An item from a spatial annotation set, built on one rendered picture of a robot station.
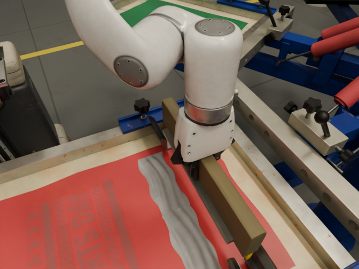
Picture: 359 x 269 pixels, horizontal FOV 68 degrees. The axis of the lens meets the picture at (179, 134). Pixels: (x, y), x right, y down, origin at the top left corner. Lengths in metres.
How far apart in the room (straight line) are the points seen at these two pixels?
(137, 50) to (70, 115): 2.18
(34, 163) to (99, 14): 0.52
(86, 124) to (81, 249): 1.77
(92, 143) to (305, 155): 0.53
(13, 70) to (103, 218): 0.94
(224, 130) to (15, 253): 0.50
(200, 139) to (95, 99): 2.17
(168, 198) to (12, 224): 0.36
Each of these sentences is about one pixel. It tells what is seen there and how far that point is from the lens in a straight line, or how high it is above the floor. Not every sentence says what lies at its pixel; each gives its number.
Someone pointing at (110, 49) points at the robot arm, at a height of 1.37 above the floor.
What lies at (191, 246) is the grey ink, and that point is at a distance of 0.60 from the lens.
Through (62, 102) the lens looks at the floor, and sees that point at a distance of 2.64.
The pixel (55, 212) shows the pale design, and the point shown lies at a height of 0.96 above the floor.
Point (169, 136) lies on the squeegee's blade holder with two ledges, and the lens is 0.62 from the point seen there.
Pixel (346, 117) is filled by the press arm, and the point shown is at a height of 1.04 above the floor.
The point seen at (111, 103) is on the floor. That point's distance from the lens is 2.48.
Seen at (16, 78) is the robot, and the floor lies 0.83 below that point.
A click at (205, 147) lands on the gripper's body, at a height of 1.17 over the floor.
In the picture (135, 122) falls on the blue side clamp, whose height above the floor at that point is 1.00.
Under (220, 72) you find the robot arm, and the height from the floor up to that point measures 1.33.
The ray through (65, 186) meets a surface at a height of 0.96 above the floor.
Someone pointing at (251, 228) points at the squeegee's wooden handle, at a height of 1.13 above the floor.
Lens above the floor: 1.52
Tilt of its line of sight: 46 degrees down
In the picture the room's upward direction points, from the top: 2 degrees counter-clockwise
